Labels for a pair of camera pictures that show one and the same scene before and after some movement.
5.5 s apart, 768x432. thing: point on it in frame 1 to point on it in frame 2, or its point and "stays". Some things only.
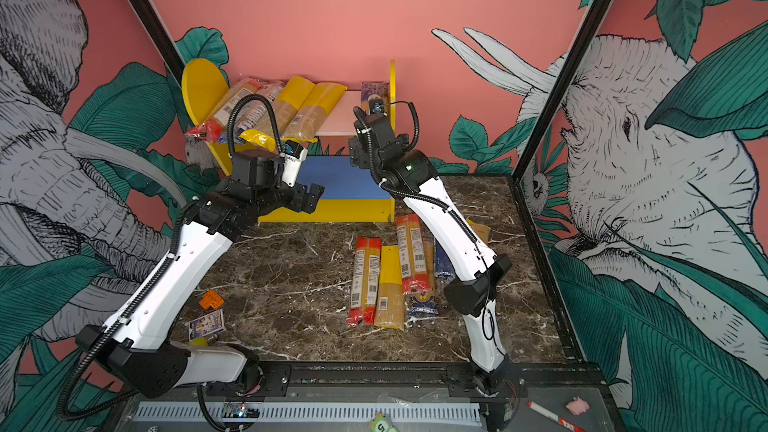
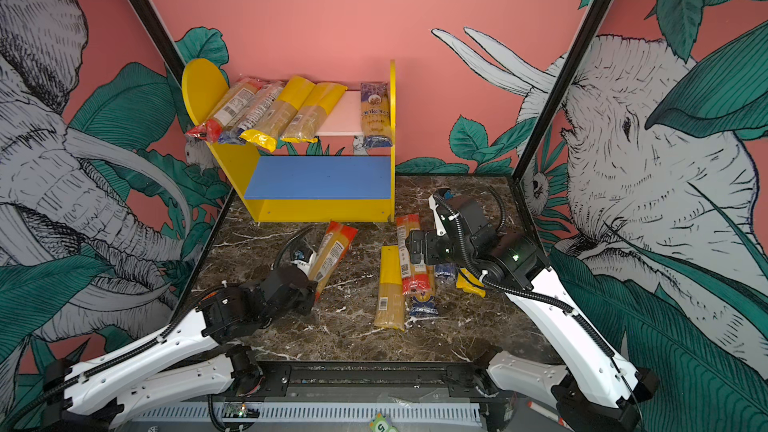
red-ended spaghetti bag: (211, 130) stays
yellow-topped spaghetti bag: (287, 101) stays
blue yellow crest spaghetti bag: (422, 305) stays
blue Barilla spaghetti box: (443, 267) stays
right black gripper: (362, 154) to (432, 257)
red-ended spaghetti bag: (365, 279) to (334, 243)
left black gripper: (299, 203) to (309, 297)
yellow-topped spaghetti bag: (389, 304) stays
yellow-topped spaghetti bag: (311, 116) stays
